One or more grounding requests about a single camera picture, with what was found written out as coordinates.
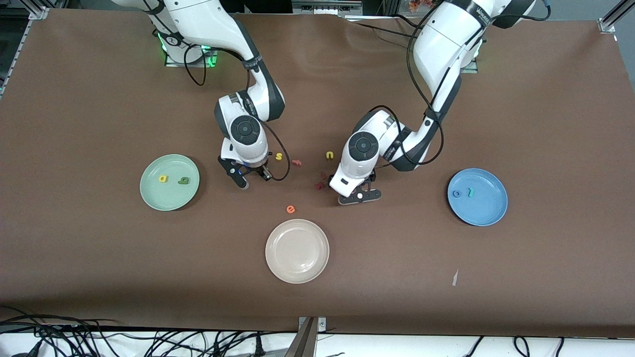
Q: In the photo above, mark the grey metal equipment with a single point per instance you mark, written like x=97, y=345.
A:
x=317, y=7

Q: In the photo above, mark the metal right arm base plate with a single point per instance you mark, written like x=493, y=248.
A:
x=198, y=64

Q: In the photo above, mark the beige plate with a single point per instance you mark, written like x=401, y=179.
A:
x=297, y=251

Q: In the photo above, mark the brown table cover sheet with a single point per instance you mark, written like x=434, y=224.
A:
x=99, y=277

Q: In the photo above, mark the aluminium frame profile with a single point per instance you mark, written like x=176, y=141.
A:
x=607, y=24

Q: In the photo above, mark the aluminium table edge rail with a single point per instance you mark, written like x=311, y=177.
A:
x=38, y=13

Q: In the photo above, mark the grey tape scrap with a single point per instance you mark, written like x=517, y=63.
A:
x=455, y=277

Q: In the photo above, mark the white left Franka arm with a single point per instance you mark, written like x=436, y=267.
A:
x=446, y=39

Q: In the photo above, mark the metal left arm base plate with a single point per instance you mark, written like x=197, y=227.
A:
x=471, y=70

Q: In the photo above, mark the orange flower decoration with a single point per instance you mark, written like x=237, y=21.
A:
x=419, y=4

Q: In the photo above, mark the green plate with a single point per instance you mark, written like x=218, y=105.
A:
x=158, y=197

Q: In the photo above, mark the metal corner bracket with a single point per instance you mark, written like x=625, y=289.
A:
x=322, y=325

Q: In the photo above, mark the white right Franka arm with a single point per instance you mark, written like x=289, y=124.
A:
x=208, y=20

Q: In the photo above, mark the aluminium profile bar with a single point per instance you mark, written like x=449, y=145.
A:
x=300, y=344

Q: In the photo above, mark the blue plate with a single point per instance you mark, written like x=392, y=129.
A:
x=483, y=210

